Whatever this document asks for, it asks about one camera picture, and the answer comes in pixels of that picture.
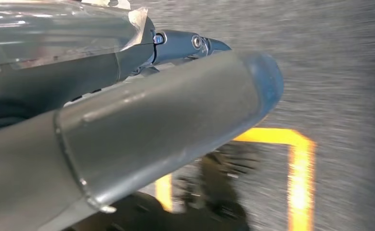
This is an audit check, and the yellow floor tape square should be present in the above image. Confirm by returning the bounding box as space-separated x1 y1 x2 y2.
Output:
155 127 317 231

